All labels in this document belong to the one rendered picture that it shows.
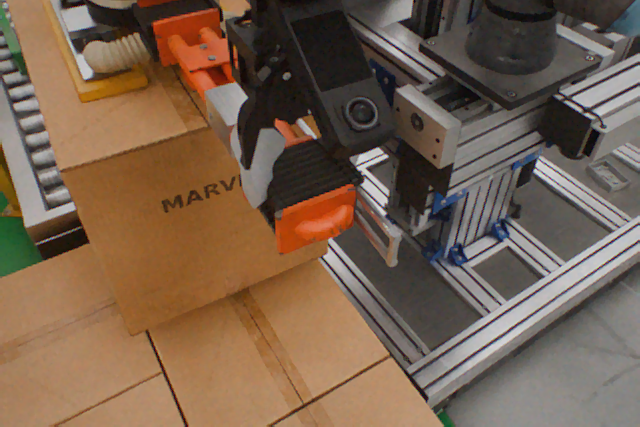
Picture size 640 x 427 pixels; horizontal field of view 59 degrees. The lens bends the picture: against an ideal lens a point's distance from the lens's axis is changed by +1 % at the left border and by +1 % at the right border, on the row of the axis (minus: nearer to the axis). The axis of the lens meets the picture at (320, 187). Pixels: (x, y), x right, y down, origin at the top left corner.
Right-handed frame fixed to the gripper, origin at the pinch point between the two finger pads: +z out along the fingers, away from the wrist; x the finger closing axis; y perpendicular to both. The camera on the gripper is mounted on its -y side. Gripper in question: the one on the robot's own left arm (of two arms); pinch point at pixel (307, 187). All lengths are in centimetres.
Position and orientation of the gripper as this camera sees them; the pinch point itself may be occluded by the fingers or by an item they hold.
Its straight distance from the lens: 50.2
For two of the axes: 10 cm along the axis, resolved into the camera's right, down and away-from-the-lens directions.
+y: -4.7, -6.1, 6.3
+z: -0.1, 7.2, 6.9
